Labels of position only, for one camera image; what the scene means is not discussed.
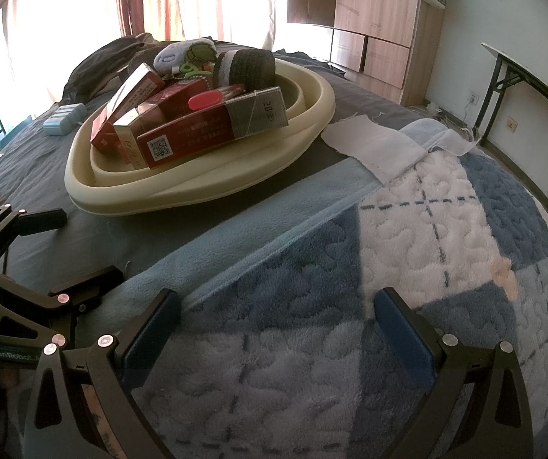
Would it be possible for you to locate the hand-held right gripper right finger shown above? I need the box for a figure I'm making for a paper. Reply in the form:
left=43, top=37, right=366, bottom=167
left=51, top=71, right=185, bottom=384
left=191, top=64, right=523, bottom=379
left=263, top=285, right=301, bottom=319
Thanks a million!
left=374, top=288, right=535, bottom=459

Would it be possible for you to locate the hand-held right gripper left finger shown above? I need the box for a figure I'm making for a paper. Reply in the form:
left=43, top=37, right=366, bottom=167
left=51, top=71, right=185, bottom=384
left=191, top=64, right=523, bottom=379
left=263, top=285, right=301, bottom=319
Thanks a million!
left=24, top=291, right=182, bottom=459

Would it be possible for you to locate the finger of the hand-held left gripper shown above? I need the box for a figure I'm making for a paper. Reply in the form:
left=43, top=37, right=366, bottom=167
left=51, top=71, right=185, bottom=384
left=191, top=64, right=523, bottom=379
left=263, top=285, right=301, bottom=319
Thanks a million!
left=0, top=265, right=126, bottom=345
left=0, top=205, right=68, bottom=269

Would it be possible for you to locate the long red box white end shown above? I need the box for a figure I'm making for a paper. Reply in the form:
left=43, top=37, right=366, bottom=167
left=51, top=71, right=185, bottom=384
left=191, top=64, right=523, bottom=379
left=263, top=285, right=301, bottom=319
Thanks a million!
left=111, top=100, right=172, bottom=173

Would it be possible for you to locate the thick red box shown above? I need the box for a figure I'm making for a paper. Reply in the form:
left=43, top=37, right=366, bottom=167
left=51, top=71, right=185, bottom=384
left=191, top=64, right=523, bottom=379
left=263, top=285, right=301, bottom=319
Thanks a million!
left=90, top=63, right=165, bottom=154

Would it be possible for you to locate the cream plastic basin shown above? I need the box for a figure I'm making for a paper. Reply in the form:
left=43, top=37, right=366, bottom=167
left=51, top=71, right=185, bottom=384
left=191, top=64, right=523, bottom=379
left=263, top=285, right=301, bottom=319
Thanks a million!
left=64, top=57, right=336, bottom=216

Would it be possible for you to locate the long red box grey end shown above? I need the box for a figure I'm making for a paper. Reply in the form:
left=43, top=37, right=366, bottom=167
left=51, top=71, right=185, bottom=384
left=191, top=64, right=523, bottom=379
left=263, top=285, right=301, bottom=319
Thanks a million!
left=137, top=87, right=288, bottom=170

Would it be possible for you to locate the white plush toy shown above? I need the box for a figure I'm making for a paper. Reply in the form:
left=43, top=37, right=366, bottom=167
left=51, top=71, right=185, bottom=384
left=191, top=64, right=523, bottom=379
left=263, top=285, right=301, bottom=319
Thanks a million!
left=153, top=38, right=217, bottom=75

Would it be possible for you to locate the large black white roll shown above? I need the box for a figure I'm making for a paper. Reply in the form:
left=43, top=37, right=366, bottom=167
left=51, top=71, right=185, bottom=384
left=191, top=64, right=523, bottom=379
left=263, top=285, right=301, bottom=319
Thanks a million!
left=214, top=48, right=276, bottom=93

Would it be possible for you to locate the light blue pouch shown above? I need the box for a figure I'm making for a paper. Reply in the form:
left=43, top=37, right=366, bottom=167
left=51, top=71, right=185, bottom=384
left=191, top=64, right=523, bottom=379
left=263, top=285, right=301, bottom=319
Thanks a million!
left=43, top=104, right=86, bottom=135

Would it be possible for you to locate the blue checked blanket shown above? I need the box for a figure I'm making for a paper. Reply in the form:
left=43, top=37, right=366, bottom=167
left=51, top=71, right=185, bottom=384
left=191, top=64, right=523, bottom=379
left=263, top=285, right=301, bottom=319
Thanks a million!
left=126, top=119, right=548, bottom=459

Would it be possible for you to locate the dark backpack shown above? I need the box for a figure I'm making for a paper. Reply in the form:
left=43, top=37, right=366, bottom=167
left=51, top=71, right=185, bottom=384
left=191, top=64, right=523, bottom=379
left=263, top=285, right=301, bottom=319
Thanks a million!
left=62, top=33, right=170, bottom=103

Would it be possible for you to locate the white cloth strip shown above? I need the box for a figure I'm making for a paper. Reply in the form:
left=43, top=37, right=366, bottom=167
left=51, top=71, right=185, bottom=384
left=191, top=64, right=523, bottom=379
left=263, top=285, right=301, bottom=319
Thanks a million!
left=321, top=114, right=480, bottom=185

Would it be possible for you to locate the pink striped curtain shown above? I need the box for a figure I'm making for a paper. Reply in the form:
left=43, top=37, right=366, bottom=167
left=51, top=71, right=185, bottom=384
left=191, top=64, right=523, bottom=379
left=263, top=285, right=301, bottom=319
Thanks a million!
left=1, top=0, right=289, bottom=53

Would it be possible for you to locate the black-legged folding table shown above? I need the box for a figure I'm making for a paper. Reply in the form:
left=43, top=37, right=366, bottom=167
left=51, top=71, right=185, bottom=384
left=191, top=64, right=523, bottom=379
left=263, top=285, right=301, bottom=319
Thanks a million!
left=472, top=42, right=548, bottom=230

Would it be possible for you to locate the wooden wardrobe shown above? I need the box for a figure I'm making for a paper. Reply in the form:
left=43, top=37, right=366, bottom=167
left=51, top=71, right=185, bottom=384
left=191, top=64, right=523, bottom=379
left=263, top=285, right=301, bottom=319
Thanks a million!
left=287, top=0, right=444, bottom=106

